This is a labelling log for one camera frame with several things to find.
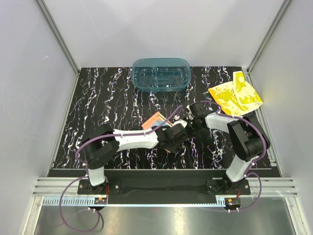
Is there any orange polka dot towel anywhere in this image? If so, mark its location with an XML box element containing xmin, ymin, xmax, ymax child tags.
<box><xmin>141</xmin><ymin>112</ymin><xmax>175</xmax><ymax>154</ymax></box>

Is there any yellow patterned towel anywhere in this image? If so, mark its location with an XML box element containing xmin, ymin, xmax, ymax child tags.
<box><xmin>209</xmin><ymin>71</ymin><xmax>263</xmax><ymax>116</ymax></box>

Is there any teal plastic basin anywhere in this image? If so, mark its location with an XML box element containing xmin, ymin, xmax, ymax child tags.
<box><xmin>131</xmin><ymin>58</ymin><xmax>192</xmax><ymax>93</ymax></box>

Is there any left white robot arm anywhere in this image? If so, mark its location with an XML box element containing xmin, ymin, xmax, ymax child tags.
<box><xmin>76</xmin><ymin>121</ymin><xmax>190</xmax><ymax>194</ymax></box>

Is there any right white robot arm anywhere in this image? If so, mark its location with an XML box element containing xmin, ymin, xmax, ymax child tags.
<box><xmin>187</xmin><ymin>113</ymin><xmax>270</xmax><ymax>194</ymax></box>

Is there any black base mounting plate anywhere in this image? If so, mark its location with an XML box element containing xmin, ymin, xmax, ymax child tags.
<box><xmin>77</xmin><ymin>169</ymin><xmax>251</xmax><ymax>205</ymax></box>

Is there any right connector board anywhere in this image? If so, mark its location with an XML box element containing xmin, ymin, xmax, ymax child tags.
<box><xmin>226</xmin><ymin>198</ymin><xmax>241</xmax><ymax>207</ymax></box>

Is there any connector board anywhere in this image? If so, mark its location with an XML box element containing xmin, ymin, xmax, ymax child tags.
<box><xmin>94</xmin><ymin>195</ymin><xmax>108</xmax><ymax>205</ymax></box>
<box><xmin>226</xmin><ymin>198</ymin><xmax>241</xmax><ymax>207</ymax></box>

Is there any left connector board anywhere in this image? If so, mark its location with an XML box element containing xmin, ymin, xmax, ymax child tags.
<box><xmin>94</xmin><ymin>195</ymin><xmax>108</xmax><ymax>205</ymax></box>

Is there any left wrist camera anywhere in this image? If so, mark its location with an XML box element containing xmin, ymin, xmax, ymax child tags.
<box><xmin>173</xmin><ymin>115</ymin><xmax>187</xmax><ymax>128</ymax></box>

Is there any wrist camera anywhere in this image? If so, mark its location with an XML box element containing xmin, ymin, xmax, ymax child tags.
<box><xmin>187</xmin><ymin>102</ymin><xmax>211</xmax><ymax>120</ymax></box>
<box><xmin>173</xmin><ymin>115</ymin><xmax>187</xmax><ymax>128</ymax></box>

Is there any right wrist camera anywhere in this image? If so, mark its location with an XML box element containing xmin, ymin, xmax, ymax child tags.
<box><xmin>187</xmin><ymin>102</ymin><xmax>211</xmax><ymax>120</ymax></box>

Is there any front aluminium rail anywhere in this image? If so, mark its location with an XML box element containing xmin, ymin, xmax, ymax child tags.
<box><xmin>33</xmin><ymin>177</ymin><xmax>297</xmax><ymax>197</ymax></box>

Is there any left aluminium frame post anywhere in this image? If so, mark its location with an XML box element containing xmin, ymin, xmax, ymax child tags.
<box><xmin>35</xmin><ymin>0</ymin><xmax>80</xmax><ymax>75</ymax></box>

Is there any aluminium frame post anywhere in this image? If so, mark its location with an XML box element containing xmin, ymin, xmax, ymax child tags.
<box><xmin>35</xmin><ymin>0</ymin><xmax>80</xmax><ymax>75</ymax></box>
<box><xmin>246</xmin><ymin>0</ymin><xmax>293</xmax><ymax>75</ymax></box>

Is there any right aluminium frame post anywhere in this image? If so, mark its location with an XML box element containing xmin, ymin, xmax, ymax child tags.
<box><xmin>246</xmin><ymin>0</ymin><xmax>293</xmax><ymax>75</ymax></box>

